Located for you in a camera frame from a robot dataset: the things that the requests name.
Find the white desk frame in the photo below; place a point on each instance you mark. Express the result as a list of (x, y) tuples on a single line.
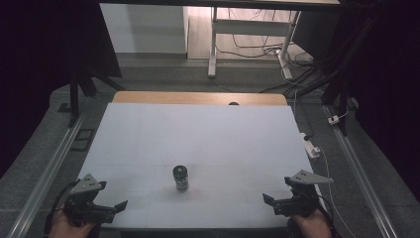
[(251, 27)]

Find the black floor frame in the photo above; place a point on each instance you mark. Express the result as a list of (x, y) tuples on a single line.
[(82, 140)]

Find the small white adapter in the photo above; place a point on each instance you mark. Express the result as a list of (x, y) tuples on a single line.
[(334, 119)]

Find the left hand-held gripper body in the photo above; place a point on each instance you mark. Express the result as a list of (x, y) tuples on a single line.
[(86, 201)]

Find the wooden table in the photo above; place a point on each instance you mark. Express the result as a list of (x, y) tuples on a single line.
[(185, 98)]

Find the aluminium floor rail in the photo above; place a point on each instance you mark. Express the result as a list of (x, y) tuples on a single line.
[(360, 178), (46, 175)]

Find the white table mat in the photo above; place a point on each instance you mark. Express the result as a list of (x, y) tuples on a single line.
[(198, 139)]

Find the black stand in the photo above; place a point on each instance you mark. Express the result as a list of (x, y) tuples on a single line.
[(77, 82), (340, 86)]

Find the white power strip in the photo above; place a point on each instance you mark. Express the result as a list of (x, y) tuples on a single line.
[(309, 147)]

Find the person's right hand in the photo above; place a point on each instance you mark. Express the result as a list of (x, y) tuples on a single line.
[(310, 226)]

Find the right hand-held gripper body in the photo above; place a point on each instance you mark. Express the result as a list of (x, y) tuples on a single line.
[(298, 198)]

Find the white cabinet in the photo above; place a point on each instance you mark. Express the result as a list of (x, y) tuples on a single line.
[(143, 28)]

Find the black curtain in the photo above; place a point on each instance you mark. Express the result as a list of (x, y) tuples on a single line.
[(36, 66), (389, 82)]

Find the person's left hand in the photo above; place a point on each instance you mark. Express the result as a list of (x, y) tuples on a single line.
[(67, 228)]

